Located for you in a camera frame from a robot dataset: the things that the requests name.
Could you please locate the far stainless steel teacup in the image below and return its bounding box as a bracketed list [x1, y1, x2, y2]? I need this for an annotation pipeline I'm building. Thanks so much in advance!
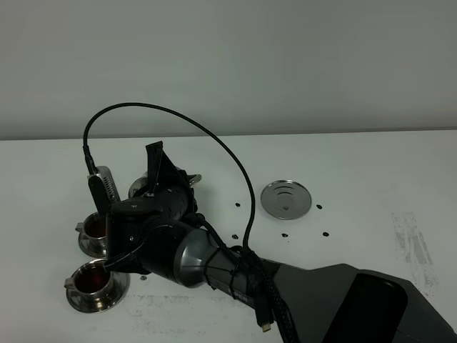
[75, 212, 106, 239]

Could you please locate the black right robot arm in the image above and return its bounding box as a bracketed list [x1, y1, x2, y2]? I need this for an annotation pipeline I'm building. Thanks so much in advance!
[104, 142, 456, 342]

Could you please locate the stainless steel teacup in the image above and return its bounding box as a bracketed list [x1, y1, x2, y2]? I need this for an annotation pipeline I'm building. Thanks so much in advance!
[75, 212, 106, 239]
[64, 259, 111, 295]

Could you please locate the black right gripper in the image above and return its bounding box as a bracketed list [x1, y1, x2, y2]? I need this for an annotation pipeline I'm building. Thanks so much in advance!
[144, 141, 186, 197]

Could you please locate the stainless steel teapot coaster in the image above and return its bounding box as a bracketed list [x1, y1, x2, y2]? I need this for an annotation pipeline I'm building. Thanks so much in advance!
[261, 180, 312, 220]

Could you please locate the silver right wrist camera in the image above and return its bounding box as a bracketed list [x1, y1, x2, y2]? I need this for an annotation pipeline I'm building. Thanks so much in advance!
[88, 166, 120, 217]

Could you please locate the near stainless steel teacup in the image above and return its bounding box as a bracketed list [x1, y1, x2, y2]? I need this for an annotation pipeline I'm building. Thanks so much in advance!
[64, 259, 111, 295]

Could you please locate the black right camera cable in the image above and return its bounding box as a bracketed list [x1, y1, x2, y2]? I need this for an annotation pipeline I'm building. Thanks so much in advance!
[82, 102, 256, 251]

